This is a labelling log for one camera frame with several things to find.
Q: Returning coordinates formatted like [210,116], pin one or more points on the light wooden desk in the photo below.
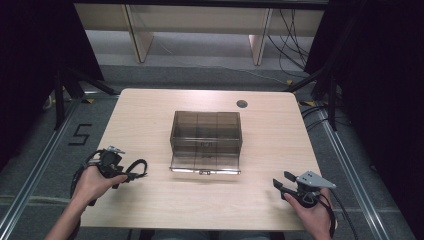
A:
[200,18]

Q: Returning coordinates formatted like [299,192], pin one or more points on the person's left hand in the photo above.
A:
[91,185]

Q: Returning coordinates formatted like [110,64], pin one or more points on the person's right hand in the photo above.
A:
[316,218]

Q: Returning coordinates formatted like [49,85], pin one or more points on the black curtain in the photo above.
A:
[383,83]
[30,66]

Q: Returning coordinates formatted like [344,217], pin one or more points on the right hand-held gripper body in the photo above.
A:
[311,181]

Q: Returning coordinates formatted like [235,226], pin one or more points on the transparent brown plastic box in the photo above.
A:
[205,140]

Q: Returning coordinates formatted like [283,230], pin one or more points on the black metal stand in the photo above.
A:
[60,100]
[331,100]

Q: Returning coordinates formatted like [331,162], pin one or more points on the aluminium floor rail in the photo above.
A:
[353,173]
[36,166]

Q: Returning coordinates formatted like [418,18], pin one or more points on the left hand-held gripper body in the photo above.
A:
[108,163]

